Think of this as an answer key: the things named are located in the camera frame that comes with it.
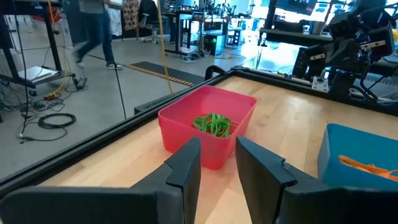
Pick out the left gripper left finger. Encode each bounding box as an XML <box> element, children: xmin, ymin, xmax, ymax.
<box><xmin>0</xmin><ymin>136</ymin><xmax>202</xmax><ymax>224</ymax></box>

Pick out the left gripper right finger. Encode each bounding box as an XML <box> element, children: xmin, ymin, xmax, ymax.
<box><xmin>235</xmin><ymin>136</ymin><xmax>398</xmax><ymax>224</ymax></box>

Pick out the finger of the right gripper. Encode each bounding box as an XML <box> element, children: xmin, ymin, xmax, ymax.
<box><xmin>294</xmin><ymin>44</ymin><xmax>327</xmax><ymax>80</ymax></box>
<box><xmin>366</xmin><ymin>27</ymin><xmax>396</xmax><ymax>60</ymax></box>

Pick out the orange rubber band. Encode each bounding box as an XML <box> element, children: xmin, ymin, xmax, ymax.
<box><xmin>338</xmin><ymin>154</ymin><xmax>398</xmax><ymax>182</ymax></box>

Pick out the blue plastic basket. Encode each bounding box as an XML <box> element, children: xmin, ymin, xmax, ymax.
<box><xmin>317</xmin><ymin>123</ymin><xmax>398</xmax><ymax>190</ymax></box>

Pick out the black background workbench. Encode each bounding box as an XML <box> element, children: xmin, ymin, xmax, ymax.
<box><xmin>259</xmin><ymin>0</ymin><xmax>335</xmax><ymax>47</ymax></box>

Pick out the red plastic basket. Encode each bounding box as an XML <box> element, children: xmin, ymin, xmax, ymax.
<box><xmin>157</xmin><ymin>85</ymin><xmax>258</xmax><ymax>171</ymax></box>

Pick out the black computer tower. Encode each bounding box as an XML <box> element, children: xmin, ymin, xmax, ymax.
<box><xmin>203</xmin><ymin>33</ymin><xmax>227</xmax><ymax>57</ymax></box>

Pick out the black office desk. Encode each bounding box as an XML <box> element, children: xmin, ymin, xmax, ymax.
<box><xmin>164</xmin><ymin>9</ymin><xmax>218</xmax><ymax>60</ymax></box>

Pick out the black hazard-striped floor mat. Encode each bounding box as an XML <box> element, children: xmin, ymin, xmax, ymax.
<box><xmin>126</xmin><ymin>61</ymin><xmax>205</xmax><ymax>87</ymax></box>

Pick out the white paper sheet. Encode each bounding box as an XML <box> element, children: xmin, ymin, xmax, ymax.
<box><xmin>17</xmin><ymin>65</ymin><xmax>59</xmax><ymax>83</ymax></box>

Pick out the black office chair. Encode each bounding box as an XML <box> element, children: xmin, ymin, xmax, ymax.
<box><xmin>138</xmin><ymin>0</ymin><xmax>163</xmax><ymax>44</ymax></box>

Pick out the person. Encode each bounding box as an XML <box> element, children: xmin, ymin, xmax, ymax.
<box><xmin>73</xmin><ymin>0</ymin><xmax>124</xmax><ymax>70</ymax></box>

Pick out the white floral cloth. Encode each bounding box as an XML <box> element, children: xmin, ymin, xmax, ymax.
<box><xmin>107</xmin><ymin>4</ymin><xmax>123</xmax><ymax>37</ymax></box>

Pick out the dark floral cloth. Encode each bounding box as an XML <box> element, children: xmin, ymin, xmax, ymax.
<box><xmin>123</xmin><ymin>0</ymin><xmax>141</xmax><ymax>31</ymax></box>

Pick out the black metal workbench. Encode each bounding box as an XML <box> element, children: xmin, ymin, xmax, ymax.
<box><xmin>0</xmin><ymin>0</ymin><xmax>77</xmax><ymax>94</ymax></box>

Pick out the black curved cable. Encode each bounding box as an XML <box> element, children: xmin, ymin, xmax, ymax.
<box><xmin>204</xmin><ymin>65</ymin><xmax>229</xmax><ymax>82</ymax></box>

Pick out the black hanging cable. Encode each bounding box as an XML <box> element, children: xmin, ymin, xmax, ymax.
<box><xmin>113</xmin><ymin>62</ymin><xmax>127</xmax><ymax>120</ymax></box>

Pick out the coiled black cable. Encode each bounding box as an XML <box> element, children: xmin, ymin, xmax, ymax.
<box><xmin>17</xmin><ymin>113</ymin><xmax>77</xmax><ymax>142</ymax></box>

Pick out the yellow floor cable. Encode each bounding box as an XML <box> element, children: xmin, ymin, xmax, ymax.
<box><xmin>43</xmin><ymin>0</ymin><xmax>71</xmax><ymax>101</ymax></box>

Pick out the yellow hanging cable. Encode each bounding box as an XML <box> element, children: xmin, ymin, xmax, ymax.
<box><xmin>156</xmin><ymin>0</ymin><xmax>174</xmax><ymax>95</ymax></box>

